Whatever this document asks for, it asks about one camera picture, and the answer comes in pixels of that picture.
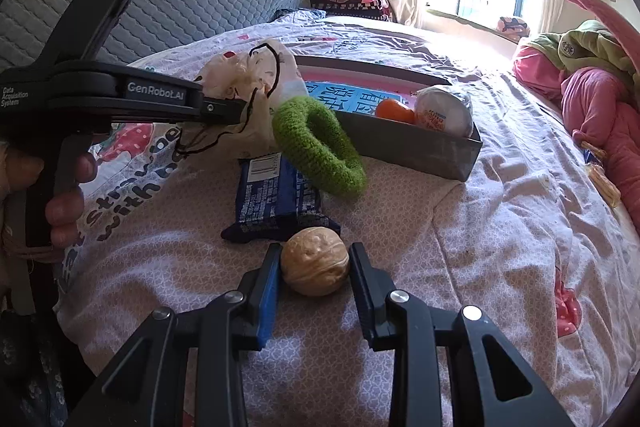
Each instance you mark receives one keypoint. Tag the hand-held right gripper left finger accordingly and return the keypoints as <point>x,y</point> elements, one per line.
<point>270,302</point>

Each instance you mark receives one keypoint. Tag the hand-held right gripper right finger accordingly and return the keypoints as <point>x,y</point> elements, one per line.
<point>364,302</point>

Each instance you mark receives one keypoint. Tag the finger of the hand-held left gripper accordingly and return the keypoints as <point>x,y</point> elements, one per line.
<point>220,111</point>

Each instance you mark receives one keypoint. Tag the beige plush toy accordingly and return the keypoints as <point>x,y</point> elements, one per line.
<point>225,72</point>

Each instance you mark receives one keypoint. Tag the walnut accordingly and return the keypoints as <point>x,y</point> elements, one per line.
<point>314,262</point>

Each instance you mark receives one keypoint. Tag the grey cardboard box tray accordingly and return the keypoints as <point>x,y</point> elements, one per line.
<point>410,147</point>

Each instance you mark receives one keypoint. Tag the small orange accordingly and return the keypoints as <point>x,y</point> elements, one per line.
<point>394,111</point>

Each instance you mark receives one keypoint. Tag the person's left hand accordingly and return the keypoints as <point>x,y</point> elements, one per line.
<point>67,212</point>

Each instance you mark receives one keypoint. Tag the dark floral cloth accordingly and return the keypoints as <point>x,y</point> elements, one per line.
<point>295,14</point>

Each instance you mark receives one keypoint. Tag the pink printed bed sheet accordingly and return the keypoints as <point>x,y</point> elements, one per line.
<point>475,232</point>

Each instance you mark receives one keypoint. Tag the dark patterned folded blanket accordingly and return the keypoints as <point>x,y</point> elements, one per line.
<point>350,6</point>

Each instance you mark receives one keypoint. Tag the white egg-shaped candy pack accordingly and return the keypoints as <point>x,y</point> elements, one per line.
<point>445,109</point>

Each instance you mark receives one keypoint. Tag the dark floral clothing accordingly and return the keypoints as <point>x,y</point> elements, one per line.
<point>30,382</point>

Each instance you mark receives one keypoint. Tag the yellow blue snack packet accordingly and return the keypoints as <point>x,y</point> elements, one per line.
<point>594,152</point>

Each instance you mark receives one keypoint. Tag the patterned cushion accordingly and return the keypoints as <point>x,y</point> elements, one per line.
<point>512,26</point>

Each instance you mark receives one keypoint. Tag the green jacket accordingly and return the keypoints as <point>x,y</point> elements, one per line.
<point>585,44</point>

